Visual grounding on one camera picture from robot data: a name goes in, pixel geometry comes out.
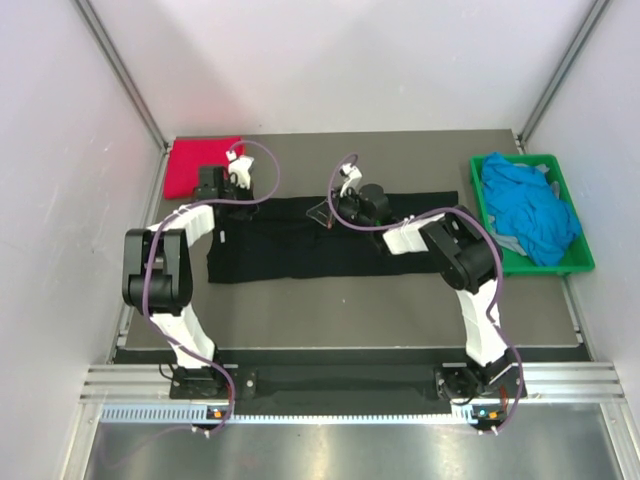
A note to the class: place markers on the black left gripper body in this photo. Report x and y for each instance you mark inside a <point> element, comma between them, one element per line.
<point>233,191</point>

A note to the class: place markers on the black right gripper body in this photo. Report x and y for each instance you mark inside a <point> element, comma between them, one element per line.
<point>350,210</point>

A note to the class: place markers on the black t-shirt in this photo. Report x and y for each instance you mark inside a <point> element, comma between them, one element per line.
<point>281,241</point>

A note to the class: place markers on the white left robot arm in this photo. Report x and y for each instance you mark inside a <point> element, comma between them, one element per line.
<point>158,281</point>

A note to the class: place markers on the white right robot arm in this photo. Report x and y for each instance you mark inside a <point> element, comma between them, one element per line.
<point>468,261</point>

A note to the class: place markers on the folded pink t-shirt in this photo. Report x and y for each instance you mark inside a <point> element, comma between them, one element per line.
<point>186,156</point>

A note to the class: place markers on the blue t-shirt in bin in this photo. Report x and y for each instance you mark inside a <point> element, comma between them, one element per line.
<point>530,215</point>

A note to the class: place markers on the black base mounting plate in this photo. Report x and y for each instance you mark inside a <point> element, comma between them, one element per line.
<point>345,382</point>

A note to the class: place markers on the green plastic bin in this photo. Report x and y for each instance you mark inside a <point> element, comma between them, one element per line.
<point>525,204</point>

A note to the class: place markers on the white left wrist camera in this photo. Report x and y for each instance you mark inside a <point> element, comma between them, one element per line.
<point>240,169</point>

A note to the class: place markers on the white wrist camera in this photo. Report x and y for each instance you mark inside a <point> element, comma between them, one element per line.
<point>351,177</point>
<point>240,169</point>

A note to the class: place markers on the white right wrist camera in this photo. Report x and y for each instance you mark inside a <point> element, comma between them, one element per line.
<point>351,177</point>

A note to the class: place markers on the aluminium frame rail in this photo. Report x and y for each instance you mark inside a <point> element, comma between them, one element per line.
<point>557,382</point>

